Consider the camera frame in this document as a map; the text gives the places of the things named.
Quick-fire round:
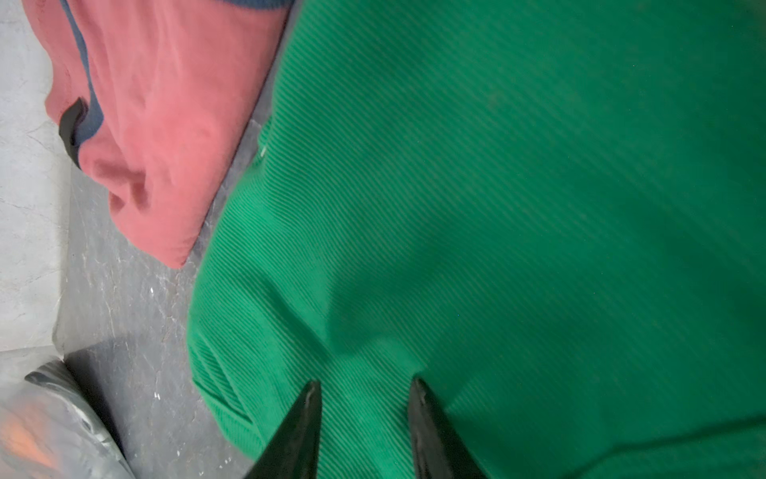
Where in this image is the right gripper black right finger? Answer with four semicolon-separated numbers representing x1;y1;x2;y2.
407;376;487;479

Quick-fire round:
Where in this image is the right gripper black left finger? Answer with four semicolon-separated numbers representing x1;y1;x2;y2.
243;380;322;479

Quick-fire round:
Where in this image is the clear plastic vacuum bag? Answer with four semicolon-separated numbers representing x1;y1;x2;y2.
1;346;134;478

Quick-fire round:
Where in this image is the green ribbed garment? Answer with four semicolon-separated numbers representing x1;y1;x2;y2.
188;1;765;478

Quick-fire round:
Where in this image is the red garment with dark trim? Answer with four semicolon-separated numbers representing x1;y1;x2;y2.
23;1;290;269

